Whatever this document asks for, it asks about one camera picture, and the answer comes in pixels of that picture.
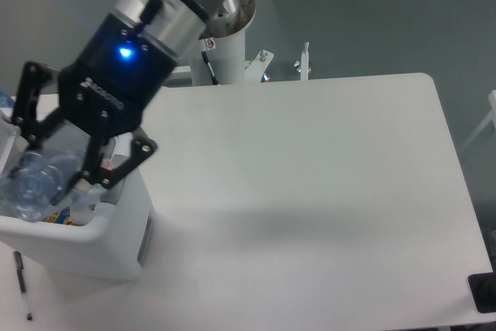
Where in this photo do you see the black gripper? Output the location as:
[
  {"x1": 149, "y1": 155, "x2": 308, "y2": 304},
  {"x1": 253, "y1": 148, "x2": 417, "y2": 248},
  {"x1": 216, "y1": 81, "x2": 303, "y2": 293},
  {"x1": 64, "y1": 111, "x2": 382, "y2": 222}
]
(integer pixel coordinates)
[{"x1": 7, "y1": 14, "x2": 177, "y2": 205}]

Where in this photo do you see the crushed clear plastic bottle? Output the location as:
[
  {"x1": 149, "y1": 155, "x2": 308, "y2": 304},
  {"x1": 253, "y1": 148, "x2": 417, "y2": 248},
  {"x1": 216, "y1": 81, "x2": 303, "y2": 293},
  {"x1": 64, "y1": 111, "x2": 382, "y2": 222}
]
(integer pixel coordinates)
[{"x1": 1, "y1": 149, "x2": 105, "y2": 222}]

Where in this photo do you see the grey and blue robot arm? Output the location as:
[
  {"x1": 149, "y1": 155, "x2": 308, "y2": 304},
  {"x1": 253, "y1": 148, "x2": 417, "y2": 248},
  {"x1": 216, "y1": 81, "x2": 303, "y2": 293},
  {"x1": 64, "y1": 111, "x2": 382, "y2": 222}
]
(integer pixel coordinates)
[{"x1": 5, "y1": 0, "x2": 224, "y2": 209}]

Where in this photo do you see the white open trash can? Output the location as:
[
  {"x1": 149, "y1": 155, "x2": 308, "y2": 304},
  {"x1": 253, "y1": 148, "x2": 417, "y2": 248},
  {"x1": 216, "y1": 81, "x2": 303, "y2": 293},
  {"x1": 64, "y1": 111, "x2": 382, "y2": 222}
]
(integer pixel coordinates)
[{"x1": 0, "y1": 108, "x2": 157, "y2": 283}]

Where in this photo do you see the blue object at left edge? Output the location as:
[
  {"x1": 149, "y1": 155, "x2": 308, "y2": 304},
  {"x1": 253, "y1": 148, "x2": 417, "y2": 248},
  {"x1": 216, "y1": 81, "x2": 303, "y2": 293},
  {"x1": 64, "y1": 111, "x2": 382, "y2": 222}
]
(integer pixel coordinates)
[{"x1": 0, "y1": 91, "x2": 15, "y2": 109}]

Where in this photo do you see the colourful snack wrapper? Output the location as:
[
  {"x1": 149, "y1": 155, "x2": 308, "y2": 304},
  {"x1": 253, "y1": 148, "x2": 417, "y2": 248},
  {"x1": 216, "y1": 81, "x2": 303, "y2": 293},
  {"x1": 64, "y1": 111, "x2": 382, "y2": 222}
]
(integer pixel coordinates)
[{"x1": 45, "y1": 209, "x2": 78, "y2": 226}]

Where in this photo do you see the black pen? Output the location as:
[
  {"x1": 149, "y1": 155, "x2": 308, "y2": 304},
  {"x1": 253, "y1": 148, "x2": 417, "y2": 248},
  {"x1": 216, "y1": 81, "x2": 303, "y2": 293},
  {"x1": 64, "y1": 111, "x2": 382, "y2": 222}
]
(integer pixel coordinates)
[{"x1": 13, "y1": 251, "x2": 33, "y2": 322}]

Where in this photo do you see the black device at table edge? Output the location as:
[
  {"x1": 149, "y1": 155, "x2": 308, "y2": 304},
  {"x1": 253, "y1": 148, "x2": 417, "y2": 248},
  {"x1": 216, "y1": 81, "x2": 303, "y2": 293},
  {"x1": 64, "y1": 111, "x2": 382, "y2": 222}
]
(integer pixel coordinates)
[{"x1": 468, "y1": 272, "x2": 495, "y2": 314}]

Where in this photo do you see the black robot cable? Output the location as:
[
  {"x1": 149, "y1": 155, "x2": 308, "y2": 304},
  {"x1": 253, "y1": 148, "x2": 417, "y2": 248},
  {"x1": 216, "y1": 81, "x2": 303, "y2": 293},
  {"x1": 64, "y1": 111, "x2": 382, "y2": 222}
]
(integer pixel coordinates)
[{"x1": 199, "y1": 38, "x2": 221, "y2": 87}]

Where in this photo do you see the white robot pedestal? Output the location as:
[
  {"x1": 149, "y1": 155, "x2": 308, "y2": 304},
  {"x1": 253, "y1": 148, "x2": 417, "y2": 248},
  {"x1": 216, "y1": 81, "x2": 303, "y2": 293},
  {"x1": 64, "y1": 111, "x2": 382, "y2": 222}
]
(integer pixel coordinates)
[{"x1": 165, "y1": 0, "x2": 274, "y2": 87}]

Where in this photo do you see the white frame at right edge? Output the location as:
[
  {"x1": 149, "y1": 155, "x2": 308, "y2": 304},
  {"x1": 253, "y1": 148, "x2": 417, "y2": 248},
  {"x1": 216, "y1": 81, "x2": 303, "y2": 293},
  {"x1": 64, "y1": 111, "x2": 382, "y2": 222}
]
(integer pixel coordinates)
[{"x1": 460, "y1": 90, "x2": 495, "y2": 157}]

